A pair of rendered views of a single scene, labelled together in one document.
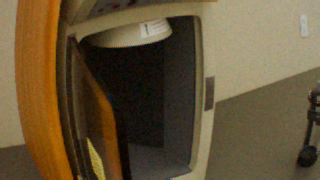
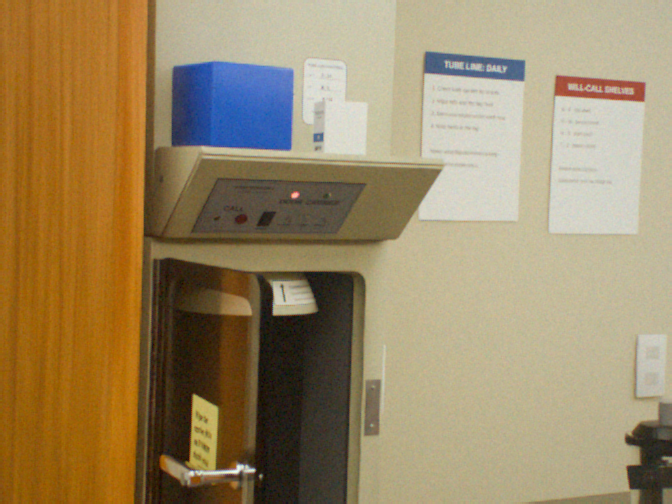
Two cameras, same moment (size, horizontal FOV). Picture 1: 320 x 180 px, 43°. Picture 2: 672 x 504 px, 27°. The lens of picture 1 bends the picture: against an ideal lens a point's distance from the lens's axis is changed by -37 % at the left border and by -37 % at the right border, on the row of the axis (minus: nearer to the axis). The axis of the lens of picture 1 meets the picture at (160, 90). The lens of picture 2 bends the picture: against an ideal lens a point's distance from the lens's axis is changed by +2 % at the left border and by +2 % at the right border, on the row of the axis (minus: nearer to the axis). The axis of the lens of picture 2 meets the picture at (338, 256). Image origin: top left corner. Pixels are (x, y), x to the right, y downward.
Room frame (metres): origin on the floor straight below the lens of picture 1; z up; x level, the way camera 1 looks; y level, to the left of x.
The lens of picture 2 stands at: (-0.63, 0.05, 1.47)
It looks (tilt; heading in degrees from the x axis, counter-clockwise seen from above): 3 degrees down; 357
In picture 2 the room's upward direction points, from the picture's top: 2 degrees clockwise
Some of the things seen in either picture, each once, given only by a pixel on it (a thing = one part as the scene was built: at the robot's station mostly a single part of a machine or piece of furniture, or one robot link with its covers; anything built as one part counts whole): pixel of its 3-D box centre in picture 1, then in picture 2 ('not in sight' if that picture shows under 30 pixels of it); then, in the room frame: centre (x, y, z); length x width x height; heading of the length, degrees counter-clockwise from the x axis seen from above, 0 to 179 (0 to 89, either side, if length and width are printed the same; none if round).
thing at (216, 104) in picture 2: not in sight; (232, 108); (0.87, 0.09, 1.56); 0.10 x 0.10 x 0.09; 29
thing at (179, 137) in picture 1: (110, 88); (222, 404); (1.07, 0.09, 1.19); 0.26 x 0.24 x 0.35; 119
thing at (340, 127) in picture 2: not in sight; (339, 128); (0.94, -0.04, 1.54); 0.05 x 0.05 x 0.06; 13
